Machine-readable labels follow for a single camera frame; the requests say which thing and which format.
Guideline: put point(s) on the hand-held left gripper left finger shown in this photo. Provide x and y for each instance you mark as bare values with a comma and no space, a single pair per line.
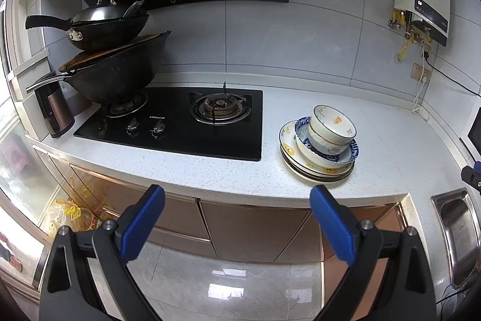
142,223

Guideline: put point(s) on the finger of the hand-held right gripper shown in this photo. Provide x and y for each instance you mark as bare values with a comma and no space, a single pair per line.
471,177
478,166

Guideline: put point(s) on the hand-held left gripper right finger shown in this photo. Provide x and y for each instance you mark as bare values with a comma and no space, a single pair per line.
332,225

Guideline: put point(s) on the white striped deep plate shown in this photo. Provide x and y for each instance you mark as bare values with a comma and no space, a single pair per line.
319,180

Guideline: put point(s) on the white bear print plate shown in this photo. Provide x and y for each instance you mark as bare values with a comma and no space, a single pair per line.
319,175
288,139

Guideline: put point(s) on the blue patterned bowl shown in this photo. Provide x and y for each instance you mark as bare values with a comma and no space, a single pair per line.
305,148

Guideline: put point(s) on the white bowl yellow print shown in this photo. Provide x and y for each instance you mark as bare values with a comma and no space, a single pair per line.
330,125

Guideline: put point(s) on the white microwave oven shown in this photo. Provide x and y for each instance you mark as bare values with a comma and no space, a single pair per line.
474,135

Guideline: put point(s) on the steel sink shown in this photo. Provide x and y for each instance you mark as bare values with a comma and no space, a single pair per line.
456,234

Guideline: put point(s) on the yellow plastic bag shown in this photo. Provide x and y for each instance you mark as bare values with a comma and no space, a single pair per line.
65,212

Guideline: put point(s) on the black glass gas stove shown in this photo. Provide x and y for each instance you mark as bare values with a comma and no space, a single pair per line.
176,140

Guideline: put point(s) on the steel stove knob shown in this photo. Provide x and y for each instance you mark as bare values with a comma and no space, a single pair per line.
158,126
132,125

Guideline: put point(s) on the gas burner with trivet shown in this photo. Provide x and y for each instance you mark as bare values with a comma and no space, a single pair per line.
126,105
220,106

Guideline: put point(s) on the glass door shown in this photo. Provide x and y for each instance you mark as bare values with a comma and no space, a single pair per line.
22,200

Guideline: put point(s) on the brass pipe valve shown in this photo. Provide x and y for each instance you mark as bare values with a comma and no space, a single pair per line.
421,39
394,22

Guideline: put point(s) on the pink stool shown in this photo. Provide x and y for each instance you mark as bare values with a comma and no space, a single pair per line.
17,157

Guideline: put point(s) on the brown steel kettle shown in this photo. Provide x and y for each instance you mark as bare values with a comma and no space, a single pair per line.
56,110

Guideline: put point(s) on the large black wok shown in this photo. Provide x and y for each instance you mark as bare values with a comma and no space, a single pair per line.
116,78

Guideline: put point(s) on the round wooden board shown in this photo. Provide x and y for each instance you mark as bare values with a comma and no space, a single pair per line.
112,51

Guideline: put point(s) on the small black wok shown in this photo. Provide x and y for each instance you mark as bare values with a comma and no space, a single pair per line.
109,33

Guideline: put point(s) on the steel wok lid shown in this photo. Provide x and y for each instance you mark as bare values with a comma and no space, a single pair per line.
109,13

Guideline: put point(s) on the metal spatula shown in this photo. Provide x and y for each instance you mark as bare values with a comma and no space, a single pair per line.
133,8

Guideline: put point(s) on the double wall socket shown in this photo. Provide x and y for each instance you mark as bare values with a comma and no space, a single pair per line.
418,71

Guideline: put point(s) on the single wall socket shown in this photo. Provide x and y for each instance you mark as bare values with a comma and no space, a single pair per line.
426,50

